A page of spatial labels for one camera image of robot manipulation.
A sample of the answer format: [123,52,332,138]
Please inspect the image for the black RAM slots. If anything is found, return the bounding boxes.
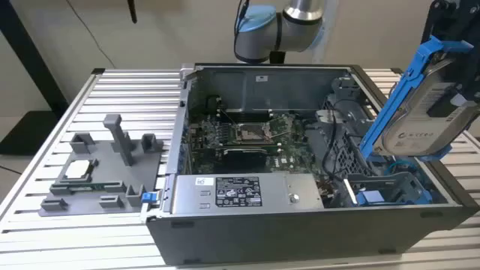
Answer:
[216,108,273,122]

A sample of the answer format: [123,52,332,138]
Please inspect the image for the green RAM stick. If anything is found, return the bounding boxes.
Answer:
[69,182,113,191]

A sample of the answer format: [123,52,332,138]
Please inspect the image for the CPU socket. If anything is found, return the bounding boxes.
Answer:
[233,122,273,143]

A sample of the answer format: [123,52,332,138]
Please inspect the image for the grey metal disk bay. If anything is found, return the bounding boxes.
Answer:
[304,77,449,208]

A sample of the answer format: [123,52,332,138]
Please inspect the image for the thin dark wall cable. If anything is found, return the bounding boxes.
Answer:
[65,0,117,69]

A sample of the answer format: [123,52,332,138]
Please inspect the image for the black graphics card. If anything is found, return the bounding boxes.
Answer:
[220,147,269,174]

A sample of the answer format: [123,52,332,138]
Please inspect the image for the silver metal bracket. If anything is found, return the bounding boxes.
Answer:
[315,109,344,124]

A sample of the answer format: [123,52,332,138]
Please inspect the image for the silver CPU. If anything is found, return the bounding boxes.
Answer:
[63,160,95,179]

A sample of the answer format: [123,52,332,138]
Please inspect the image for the light blue disk wire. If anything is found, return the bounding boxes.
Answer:
[385,159,417,181]

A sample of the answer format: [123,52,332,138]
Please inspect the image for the open black PC case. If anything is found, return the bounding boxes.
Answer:
[144,62,480,267]

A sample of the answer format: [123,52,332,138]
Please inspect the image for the green motherboard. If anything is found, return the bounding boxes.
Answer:
[185,111,327,177]

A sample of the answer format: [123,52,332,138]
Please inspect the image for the black antenna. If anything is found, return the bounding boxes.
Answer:
[125,0,139,25]

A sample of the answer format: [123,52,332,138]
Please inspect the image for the silver power supply unit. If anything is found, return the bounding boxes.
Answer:
[169,173,325,214]

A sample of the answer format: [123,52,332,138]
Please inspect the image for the thin metal locking lever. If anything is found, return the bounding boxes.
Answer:
[220,109,237,125]

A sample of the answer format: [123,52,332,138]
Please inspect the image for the grey parts rack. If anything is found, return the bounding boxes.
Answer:
[39,114,165,217]

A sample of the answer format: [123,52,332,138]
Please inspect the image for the long black wire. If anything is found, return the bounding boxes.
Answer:
[323,98,367,178]

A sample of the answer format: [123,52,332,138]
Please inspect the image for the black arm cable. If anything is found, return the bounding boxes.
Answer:
[235,0,251,29]

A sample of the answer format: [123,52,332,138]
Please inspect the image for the black stand with base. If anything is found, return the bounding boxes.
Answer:
[0,0,71,156]

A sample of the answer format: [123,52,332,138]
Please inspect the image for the hard disk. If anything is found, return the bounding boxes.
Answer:
[359,35,480,163]

